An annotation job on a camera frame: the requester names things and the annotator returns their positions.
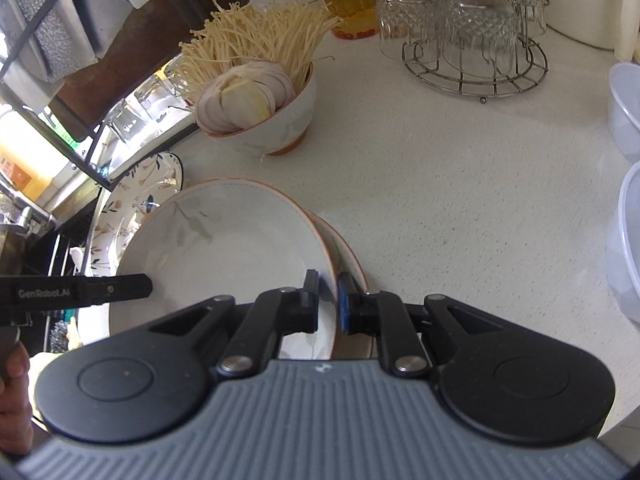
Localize sliced onion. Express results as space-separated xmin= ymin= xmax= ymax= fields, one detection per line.
xmin=194 ymin=61 xmax=296 ymax=136

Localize clear drinking glass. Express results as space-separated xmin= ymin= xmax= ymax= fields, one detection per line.
xmin=104 ymin=100 xmax=145 ymax=142
xmin=134 ymin=75 xmax=175 ymax=122

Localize upside down crystal glass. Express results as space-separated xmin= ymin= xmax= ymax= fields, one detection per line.
xmin=375 ymin=0 xmax=442 ymax=64
xmin=442 ymin=0 xmax=518 ymax=79

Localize white plastic bowl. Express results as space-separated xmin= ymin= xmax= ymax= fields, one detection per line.
xmin=608 ymin=62 xmax=640 ymax=165
xmin=604 ymin=162 xmax=640 ymax=324

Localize bowl with orange rim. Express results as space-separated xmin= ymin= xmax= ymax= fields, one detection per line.
xmin=199 ymin=67 xmax=317 ymax=156

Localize dark wooden cutting board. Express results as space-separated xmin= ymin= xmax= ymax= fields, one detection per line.
xmin=49 ymin=0 xmax=250 ymax=141

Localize wire glass rack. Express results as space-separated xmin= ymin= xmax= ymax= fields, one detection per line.
xmin=402 ymin=39 xmax=549 ymax=103

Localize person's left hand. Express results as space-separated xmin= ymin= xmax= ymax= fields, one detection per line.
xmin=1 ymin=342 xmax=34 ymax=456

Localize white electric cooker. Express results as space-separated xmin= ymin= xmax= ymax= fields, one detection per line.
xmin=546 ymin=0 xmax=639 ymax=62

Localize floral patterned plate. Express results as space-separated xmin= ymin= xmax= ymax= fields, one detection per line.
xmin=88 ymin=152 xmax=183 ymax=276

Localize grey hanging cloth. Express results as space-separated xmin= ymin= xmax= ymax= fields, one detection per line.
xmin=1 ymin=0 xmax=132 ymax=84

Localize black dish rack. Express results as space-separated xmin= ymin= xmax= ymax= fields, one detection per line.
xmin=0 ymin=0 xmax=222 ymax=191

